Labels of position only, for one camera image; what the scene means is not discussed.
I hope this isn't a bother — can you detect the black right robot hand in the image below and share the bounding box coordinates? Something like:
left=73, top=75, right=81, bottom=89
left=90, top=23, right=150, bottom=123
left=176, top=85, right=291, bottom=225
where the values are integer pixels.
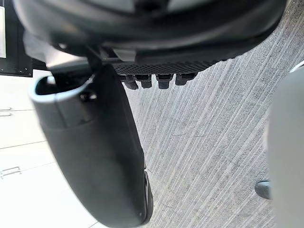
left=12, top=0, right=287, bottom=228

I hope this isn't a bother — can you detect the white kitchen cabinet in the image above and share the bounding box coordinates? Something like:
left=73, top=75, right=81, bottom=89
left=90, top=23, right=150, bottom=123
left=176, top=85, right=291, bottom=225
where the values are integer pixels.
left=0, top=68, right=105, bottom=228

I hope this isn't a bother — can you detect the dark robot foot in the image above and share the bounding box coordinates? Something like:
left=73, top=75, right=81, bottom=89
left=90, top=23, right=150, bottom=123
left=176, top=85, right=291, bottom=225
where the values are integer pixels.
left=254, top=180, right=272, bottom=200

